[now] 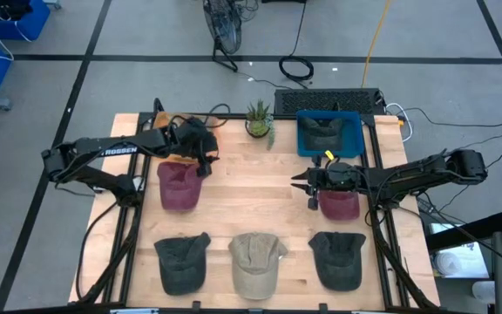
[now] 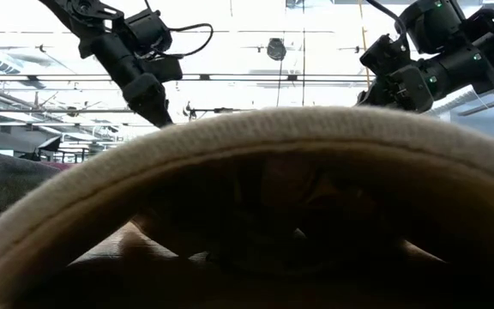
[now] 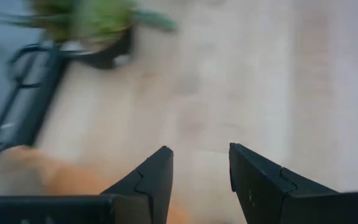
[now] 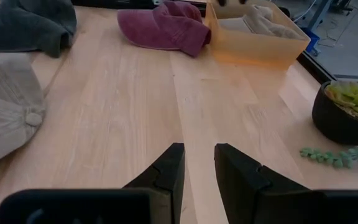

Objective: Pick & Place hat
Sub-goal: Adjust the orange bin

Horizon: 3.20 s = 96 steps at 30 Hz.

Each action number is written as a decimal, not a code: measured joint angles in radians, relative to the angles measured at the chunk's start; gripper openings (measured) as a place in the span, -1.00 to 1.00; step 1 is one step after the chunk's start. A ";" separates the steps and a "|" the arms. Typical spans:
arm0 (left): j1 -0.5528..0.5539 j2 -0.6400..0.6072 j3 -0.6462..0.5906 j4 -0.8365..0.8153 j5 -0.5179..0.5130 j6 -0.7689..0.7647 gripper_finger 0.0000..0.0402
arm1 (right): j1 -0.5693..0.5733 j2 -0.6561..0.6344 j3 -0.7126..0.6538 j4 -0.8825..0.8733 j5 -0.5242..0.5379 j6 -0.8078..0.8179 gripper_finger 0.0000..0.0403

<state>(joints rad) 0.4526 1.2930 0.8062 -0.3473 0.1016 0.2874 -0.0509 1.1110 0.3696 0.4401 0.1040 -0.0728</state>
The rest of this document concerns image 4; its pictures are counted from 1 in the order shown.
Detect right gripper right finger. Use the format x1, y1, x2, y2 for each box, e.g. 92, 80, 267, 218
214, 142, 358, 224

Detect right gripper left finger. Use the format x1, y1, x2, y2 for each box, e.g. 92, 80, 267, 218
0, 142, 186, 224

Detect beige baseball cap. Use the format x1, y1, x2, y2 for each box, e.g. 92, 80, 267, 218
218, 4, 304, 40
0, 52, 47, 177

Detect maroon baseball cap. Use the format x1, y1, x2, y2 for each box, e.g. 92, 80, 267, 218
116, 0, 213, 58

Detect dark grey baseball cap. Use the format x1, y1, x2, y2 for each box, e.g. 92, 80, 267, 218
0, 0, 78, 58

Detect orange plastic bin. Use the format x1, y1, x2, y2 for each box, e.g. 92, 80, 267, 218
204, 0, 311, 70

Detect grey metal stand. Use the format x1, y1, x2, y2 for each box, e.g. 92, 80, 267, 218
306, 0, 337, 32

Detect potted succulents in black pot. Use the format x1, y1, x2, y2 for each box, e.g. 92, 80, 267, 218
300, 46, 358, 169

